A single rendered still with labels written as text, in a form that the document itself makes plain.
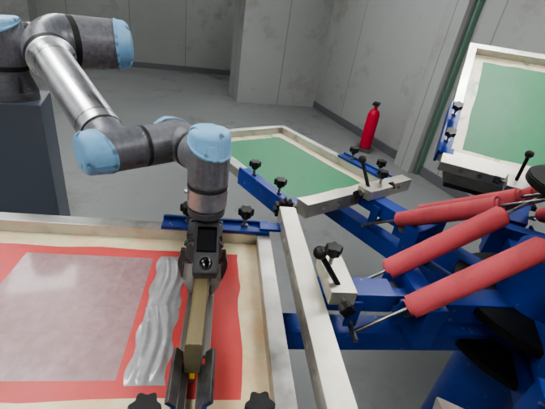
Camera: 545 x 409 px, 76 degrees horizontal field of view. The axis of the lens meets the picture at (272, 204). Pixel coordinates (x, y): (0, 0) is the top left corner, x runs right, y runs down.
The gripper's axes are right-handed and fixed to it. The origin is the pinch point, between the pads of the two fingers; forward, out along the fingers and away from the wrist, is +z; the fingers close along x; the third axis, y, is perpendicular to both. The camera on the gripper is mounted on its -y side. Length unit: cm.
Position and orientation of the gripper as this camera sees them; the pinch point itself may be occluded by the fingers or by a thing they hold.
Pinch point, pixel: (201, 290)
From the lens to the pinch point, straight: 78.5
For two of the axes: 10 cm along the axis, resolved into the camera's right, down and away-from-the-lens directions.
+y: -1.0, -4.9, 8.6
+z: -1.4, 8.7, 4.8
